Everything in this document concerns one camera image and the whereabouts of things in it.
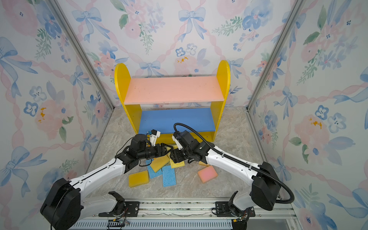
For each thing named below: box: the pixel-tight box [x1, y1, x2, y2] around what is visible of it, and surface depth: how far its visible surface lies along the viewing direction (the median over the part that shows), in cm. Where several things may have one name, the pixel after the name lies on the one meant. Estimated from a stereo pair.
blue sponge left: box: [145, 158, 163, 179], surface depth 87 cm
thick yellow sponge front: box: [128, 170, 150, 188], surface depth 84 cm
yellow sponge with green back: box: [150, 155, 171, 173], surface depth 88 cm
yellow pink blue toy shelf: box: [114, 59, 231, 146], surface depth 77 cm
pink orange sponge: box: [197, 165, 219, 184], surface depth 87 cm
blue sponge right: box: [161, 164, 177, 188], surface depth 85 cm
